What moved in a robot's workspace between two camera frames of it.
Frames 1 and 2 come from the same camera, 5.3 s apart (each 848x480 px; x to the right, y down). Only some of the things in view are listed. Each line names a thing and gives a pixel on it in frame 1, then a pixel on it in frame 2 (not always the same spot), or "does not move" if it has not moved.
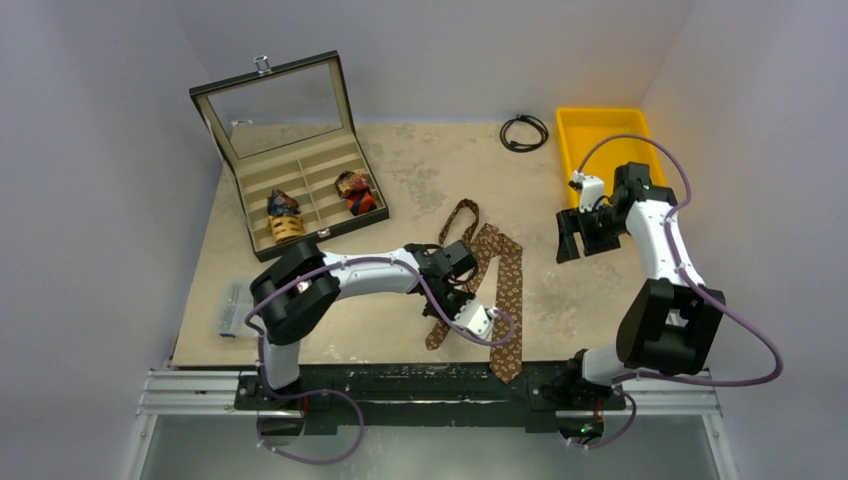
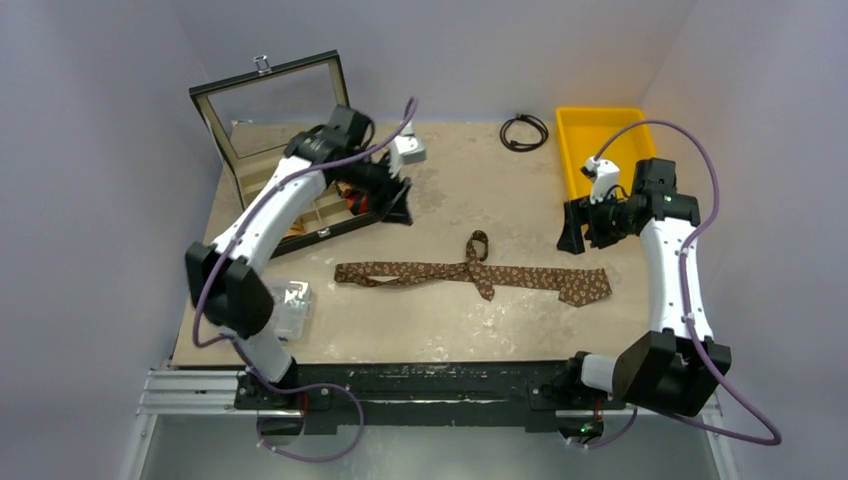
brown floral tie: [506, 356] -> [575, 284]
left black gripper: [462, 298] -> [390, 204]
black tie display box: [287, 140] does not move
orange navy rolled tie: [361, 203] does not move
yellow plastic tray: [581, 127] does not move
